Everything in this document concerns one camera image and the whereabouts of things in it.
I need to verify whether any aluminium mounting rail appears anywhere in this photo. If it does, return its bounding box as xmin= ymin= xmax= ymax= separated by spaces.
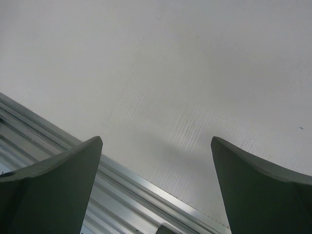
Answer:
xmin=0 ymin=95 xmax=230 ymax=234

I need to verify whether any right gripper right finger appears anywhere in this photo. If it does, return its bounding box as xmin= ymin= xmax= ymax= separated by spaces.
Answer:
xmin=211 ymin=136 xmax=312 ymax=234

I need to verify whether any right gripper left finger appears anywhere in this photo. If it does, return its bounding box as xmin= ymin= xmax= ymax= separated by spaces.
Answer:
xmin=0 ymin=136 xmax=103 ymax=234

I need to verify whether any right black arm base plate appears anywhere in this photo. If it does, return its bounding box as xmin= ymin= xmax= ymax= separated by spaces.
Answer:
xmin=156 ymin=225 xmax=176 ymax=234

